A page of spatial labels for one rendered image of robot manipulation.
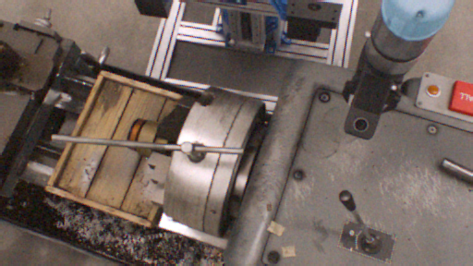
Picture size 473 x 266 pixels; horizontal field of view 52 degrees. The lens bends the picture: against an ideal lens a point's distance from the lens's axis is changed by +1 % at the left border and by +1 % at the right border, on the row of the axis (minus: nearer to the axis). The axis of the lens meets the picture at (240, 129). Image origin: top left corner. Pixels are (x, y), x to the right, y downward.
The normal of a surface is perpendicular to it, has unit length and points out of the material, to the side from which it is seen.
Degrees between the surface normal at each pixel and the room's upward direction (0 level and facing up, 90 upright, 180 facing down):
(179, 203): 54
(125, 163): 0
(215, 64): 0
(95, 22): 0
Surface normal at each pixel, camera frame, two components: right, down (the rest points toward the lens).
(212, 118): 0.05, -0.57
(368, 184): -0.05, -0.31
